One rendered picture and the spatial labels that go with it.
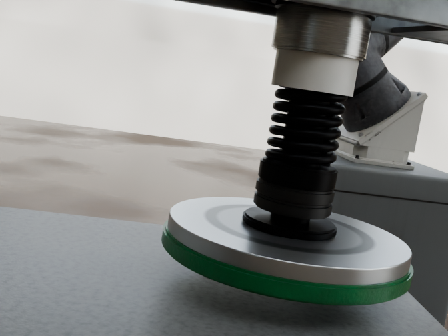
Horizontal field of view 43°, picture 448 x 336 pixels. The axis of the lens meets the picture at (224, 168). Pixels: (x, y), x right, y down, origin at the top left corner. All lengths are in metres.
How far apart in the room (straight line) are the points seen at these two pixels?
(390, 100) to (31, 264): 1.13
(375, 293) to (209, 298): 0.13
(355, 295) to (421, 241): 1.04
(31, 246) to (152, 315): 0.17
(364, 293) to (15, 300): 0.25
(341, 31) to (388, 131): 1.02
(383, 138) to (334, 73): 1.01
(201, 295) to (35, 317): 0.14
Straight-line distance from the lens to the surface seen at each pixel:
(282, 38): 0.48
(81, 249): 0.56
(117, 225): 0.66
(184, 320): 0.44
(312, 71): 0.47
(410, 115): 1.50
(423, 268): 1.50
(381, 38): 1.53
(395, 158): 1.50
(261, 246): 0.44
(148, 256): 0.56
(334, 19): 0.47
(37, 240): 0.58
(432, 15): 0.49
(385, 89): 1.50
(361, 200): 1.38
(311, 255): 0.44
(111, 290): 0.47
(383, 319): 0.51
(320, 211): 0.49
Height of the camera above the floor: 1.00
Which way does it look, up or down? 9 degrees down
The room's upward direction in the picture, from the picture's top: 8 degrees clockwise
